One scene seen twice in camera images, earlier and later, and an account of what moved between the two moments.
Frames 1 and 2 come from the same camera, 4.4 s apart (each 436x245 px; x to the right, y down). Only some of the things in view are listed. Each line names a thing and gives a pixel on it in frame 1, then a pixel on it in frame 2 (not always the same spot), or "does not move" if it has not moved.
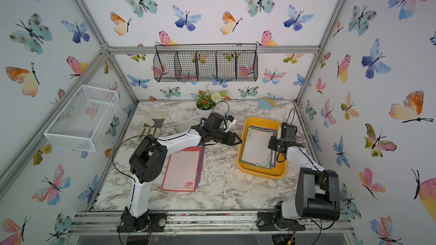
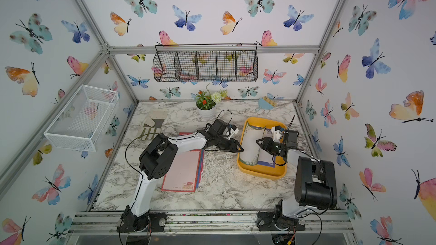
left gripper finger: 231,143 → 239,148
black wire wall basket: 205,62 does not move
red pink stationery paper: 182,170 does not move
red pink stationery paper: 203,148 does not move
